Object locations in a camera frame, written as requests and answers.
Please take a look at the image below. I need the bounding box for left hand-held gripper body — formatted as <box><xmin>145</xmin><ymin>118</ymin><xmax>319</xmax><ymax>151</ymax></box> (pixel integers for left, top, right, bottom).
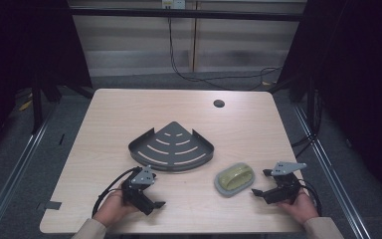
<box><xmin>121</xmin><ymin>164</ymin><xmax>157</xmax><ymax>216</ymax></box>

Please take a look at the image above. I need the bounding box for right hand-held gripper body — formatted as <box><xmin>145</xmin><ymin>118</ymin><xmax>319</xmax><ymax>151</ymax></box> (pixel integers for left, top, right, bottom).
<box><xmin>264</xmin><ymin>161</ymin><xmax>308</xmax><ymax>205</ymax></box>

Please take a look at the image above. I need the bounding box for dark grey corner shelf rack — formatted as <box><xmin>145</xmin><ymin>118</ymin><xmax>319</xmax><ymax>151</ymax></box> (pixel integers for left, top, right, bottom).
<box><xmin>127</xmin><ymin>120</ymin><xmax>215</xmax><ymax>173</ymax></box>

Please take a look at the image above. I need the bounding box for person's right hand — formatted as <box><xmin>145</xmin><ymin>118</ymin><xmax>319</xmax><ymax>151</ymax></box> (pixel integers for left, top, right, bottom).
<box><xmin>278</xmin><ymin>193</ymin><xmax>319</xmax><ymax>226</ymax></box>

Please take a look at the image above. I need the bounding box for person's left hand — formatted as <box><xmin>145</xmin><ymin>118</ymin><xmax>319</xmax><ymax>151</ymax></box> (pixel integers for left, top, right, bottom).
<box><xmin>93</xmin><ymin>190</ymin><xmax>137</xmax><ymax>229</ymax></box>

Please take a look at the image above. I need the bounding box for grey tape strip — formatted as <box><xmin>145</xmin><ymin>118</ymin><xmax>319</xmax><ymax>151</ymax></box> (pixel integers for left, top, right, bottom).
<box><xmin>44</xmin><ymin>200</ymin><xmax>63</xmax><ymax>211</ymax></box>

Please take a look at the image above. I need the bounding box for black curtain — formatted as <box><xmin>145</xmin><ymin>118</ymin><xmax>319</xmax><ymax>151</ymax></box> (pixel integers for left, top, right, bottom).
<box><xmin>0</xmin><ymin>0</ymin><xmax>94</xmax><ymax>160</ymax></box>
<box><xmin>277</xmin><ymin>0</ymin><xmax>382</xmax><ymax>210</ymax></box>

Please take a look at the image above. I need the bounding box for black metal stand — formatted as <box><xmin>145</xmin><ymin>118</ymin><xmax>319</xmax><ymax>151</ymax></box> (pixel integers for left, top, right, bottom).
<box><xmin>30</xmin><ymin>75</ymin><xmax>45</xmax><ymax>135</ymax></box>

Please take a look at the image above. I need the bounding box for black metal crossbar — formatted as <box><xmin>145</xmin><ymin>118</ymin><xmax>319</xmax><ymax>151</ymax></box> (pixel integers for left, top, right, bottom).
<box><xmin>69</xmin><ymin>7</ymin><xmax>308</xmax><ymax>22</ymax></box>

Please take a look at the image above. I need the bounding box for white power outlet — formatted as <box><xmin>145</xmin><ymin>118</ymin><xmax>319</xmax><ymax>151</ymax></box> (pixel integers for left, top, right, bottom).
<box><xmin>161</xmin><ymin>0</ymin><xmax>187</xmax><ymax>10</ymax></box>

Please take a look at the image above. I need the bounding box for left hand-held gripper cable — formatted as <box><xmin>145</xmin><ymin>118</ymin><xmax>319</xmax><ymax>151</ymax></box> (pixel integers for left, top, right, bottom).
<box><xmin>92</xmin><ymin>166</ymin><xmax>139</xmax><ymax>219</ymax></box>

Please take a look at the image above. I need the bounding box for hand-held gripper cable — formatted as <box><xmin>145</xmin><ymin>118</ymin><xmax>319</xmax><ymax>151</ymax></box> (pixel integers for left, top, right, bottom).
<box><xmin>297</xmin><ymin>178</ymin><xmax>323</xmax><ymax>217</ymax></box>
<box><xmin>92</xmin><ymin>166</ymin><xmax>139</xmax><ymax>219</ymax></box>

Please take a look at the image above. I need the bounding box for right hand-held gripper cable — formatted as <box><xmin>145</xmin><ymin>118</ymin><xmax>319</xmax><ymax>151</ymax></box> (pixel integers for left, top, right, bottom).
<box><xmin>297</xmin><ymin>178</ymin><xmax>323</xmax><ymax>217</ymax></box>

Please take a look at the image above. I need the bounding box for black floor cable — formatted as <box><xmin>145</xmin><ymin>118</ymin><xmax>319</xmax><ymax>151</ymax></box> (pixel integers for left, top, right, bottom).
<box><xmin>290</xmin><ymin>133</ymin><xmax>316</xmax><ymax>158</ymax></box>

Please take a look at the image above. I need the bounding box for metal floor rail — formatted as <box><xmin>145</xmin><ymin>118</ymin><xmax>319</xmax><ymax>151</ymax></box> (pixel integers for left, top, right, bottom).
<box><xmin>0</xmin><ymin>105</ymin><xmax>60</xmax><ymax>239</ymax></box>
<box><xmin>292</xmin><ymin>104</ymin><xmax>373</xmax><ymax>239</ymax></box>

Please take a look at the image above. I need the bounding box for black wall cable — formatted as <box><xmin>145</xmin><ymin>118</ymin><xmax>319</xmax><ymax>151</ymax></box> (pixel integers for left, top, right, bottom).
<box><xmin>167</xmin><ymin>17</ymin><xmax>284</xmax><ymax>92</ymax></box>

